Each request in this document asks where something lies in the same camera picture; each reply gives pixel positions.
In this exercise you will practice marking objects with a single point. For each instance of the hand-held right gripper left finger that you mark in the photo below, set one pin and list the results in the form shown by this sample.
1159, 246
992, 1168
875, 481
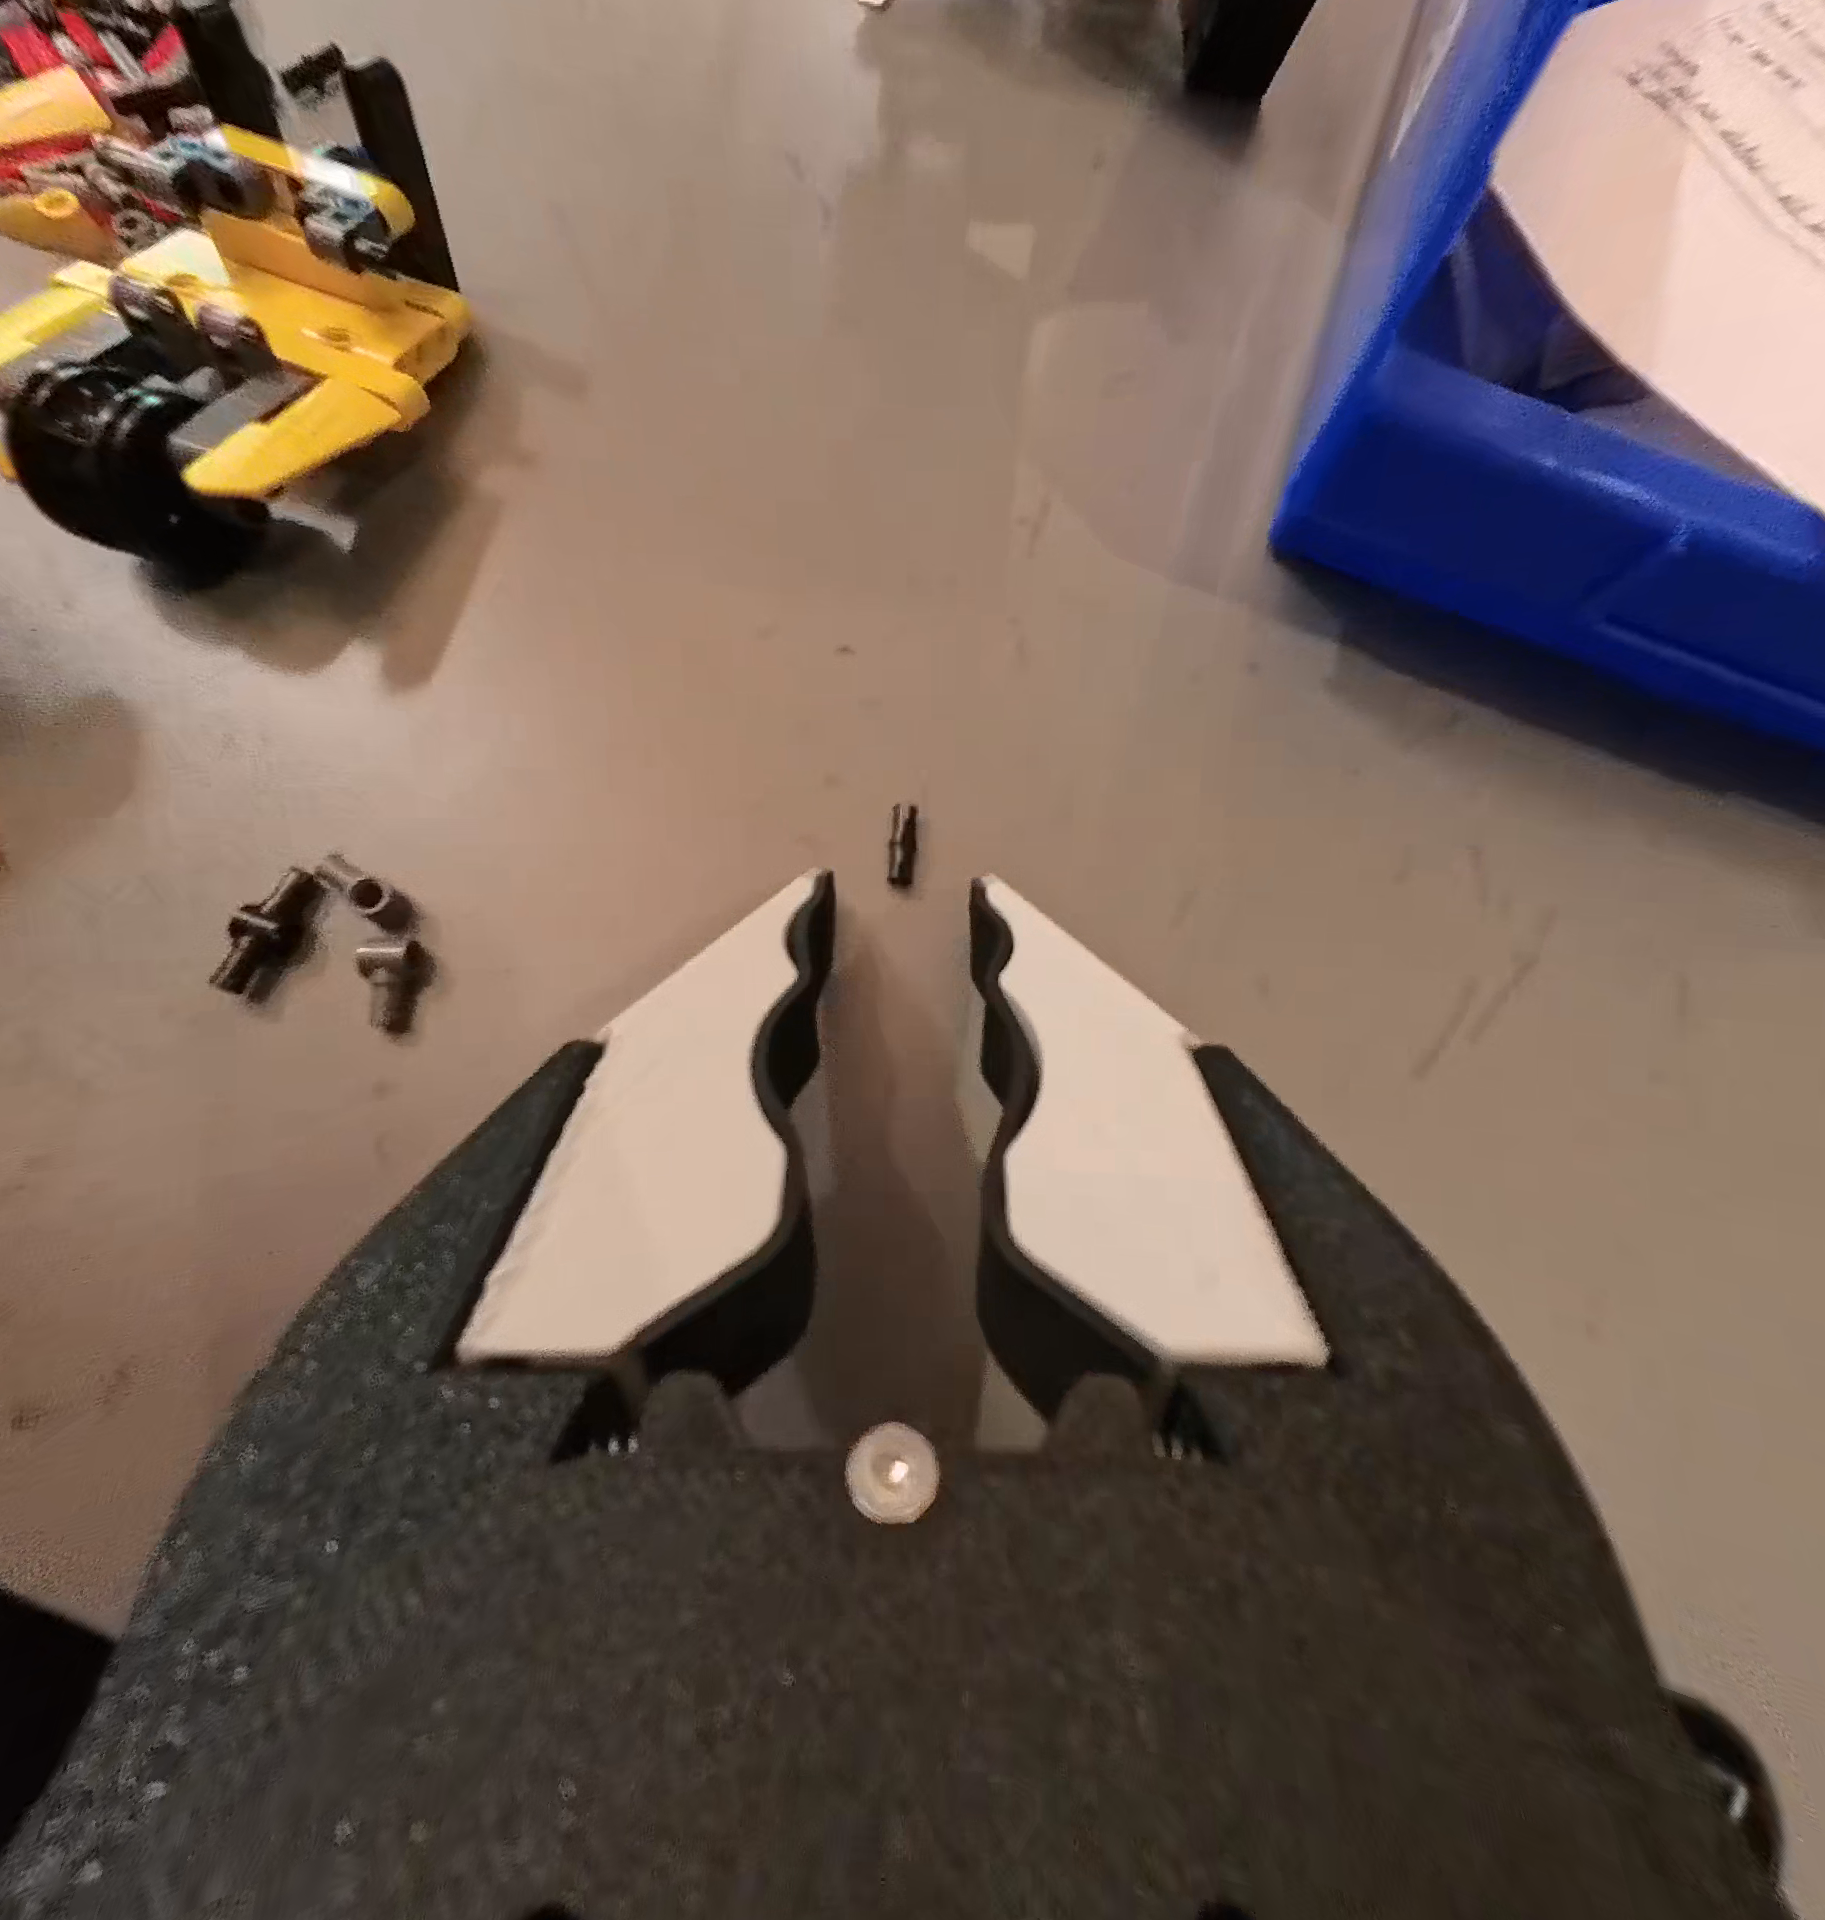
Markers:
656, 1170

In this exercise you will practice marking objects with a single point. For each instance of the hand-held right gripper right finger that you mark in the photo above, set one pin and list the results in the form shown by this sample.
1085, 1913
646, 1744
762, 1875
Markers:
1135, 1186

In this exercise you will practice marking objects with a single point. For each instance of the small black pin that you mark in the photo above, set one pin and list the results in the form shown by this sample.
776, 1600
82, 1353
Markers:
902, 842

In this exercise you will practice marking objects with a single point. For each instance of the grey connector piece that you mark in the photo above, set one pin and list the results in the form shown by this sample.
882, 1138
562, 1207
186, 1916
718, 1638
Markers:
395, 983

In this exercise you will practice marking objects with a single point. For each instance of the dark grey cylinder piece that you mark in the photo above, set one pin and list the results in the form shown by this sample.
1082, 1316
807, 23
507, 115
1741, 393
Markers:
368, 889

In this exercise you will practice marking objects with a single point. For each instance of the black connector piece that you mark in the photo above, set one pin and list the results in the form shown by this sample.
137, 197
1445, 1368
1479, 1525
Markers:
268, 932

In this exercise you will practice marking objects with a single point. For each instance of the blue plastic bin white tag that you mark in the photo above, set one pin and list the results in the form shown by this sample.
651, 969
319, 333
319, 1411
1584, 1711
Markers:
1527, 494

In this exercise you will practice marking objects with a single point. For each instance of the small yellow toy wheel assembly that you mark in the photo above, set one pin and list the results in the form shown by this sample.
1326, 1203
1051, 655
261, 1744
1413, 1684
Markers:
314, 330

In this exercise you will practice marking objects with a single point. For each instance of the white paper sheet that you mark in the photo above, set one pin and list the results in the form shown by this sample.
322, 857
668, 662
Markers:
1707, 226

